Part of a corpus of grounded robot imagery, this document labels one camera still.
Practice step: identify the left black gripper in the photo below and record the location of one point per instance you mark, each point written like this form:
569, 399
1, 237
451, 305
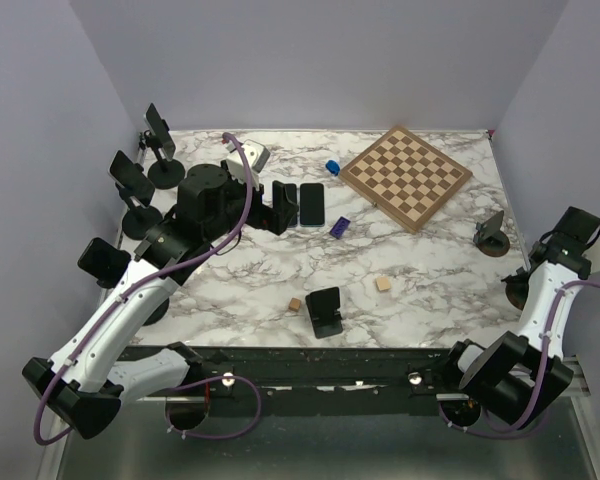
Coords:
278, 218

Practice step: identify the black phone blue edge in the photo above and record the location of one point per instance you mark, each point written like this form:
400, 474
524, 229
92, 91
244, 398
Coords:
312, 205

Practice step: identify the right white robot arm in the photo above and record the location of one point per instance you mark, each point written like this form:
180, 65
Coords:
557, 272

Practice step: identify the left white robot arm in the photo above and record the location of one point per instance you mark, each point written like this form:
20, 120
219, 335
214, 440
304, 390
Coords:
86, 383

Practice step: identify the black folding phone stand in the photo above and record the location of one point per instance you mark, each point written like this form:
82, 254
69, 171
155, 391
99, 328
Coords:
324, 312

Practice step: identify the far left round stand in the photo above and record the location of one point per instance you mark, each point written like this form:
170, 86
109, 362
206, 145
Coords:
163, 173

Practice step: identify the middle left round stand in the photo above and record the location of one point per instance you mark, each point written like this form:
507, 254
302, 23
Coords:
138, 220

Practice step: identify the far left phone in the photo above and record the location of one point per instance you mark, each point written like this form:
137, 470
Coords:
158, 137

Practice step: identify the near left round stand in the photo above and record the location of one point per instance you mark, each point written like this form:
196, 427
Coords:
155, 315

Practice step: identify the middle left phone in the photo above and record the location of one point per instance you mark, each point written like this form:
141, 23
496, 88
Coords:
129, 176

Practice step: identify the far right round stand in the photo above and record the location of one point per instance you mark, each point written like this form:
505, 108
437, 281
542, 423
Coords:
489, 237

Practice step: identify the purple lego brick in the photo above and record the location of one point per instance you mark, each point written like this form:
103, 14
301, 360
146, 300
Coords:
339, 228

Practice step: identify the blue plastic cap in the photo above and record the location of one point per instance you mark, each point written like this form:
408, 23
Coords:
333, 167

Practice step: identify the brown wooden cube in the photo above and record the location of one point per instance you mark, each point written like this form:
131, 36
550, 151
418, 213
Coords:
294, 305

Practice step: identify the light wooden cube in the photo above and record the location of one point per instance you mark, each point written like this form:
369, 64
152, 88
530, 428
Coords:
382, 284

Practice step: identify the wooden chessboard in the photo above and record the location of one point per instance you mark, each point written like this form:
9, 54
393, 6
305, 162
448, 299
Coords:
405, 177

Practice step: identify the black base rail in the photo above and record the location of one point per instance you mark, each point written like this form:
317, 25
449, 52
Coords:
310, 382

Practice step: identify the aluminium extrusion rail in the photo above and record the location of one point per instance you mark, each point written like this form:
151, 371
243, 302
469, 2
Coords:
577, 388

